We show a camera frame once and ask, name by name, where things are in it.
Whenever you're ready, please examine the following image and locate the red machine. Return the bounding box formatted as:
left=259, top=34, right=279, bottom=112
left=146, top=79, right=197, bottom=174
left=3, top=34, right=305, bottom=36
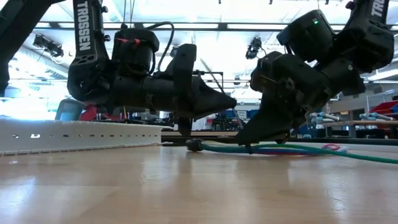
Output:
left=79, top=105, right=122, bottom=122

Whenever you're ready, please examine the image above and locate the black frame-mounted device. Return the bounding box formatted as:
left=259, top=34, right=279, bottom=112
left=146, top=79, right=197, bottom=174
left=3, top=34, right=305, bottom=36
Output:
left=32, top=33, right=65, bottom=59

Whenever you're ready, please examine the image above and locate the yellow cable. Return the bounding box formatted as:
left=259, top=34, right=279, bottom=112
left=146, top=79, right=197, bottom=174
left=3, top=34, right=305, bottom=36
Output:
left=203, top=141, right=240, bottom=147

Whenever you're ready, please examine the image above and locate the grey chair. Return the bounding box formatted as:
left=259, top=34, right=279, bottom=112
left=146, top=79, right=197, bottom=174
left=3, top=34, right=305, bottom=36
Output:
left=55, top=98, right=85, bottom=121

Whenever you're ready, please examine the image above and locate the blue cable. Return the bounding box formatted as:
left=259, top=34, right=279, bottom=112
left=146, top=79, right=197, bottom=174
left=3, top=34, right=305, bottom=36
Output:
left=254, top=147, right=343, bottom=156

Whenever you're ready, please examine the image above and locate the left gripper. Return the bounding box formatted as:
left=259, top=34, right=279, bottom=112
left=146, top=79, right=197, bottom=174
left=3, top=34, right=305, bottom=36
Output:
left=110, top=75, right=238, bottom=138

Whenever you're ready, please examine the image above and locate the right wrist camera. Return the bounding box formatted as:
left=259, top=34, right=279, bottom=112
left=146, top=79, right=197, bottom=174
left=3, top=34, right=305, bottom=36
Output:
left=250, top=51, right=282, bottom=93

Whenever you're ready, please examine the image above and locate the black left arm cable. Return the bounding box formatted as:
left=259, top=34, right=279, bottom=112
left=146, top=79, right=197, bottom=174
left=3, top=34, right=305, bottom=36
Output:
left=145, top=21, right=176, bottom=72

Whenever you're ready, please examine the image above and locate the white perforated cable raceway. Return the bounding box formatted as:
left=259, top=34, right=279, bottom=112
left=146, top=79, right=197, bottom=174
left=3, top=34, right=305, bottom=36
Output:
left=0, top=119, right=174, bottom=157

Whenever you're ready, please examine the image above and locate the blue bin shelf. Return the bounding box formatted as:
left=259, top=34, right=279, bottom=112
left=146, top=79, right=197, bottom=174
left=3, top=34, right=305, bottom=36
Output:
left=217, top=107, right=326, bottom=137

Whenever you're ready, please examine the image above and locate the wooden desk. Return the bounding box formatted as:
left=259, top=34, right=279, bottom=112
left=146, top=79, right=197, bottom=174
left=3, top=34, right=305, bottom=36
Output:
left=160, top=130, right=240, bottom=138

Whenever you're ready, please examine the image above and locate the red and blue bin rack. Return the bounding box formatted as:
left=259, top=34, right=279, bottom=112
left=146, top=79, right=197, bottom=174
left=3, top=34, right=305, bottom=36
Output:
left=369, top=100, right=398, bottom=116

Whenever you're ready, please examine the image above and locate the wooden top workbench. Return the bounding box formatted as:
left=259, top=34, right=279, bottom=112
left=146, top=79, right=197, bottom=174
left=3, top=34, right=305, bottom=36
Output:
left=322, top=120, right=398, bottom=139

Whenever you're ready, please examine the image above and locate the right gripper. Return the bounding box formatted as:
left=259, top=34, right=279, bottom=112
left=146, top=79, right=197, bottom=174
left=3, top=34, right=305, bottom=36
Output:
left=234, top=55, right=332, bottom=146

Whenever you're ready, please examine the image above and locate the green cable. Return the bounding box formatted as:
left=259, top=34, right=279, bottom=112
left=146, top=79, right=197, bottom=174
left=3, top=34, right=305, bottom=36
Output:
left=200, top=142, right=398, bottom=165

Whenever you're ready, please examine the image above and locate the black overhead camera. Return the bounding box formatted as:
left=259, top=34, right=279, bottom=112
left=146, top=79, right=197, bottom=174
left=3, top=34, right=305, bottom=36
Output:
left=244, top=37, right=267, bottom=61

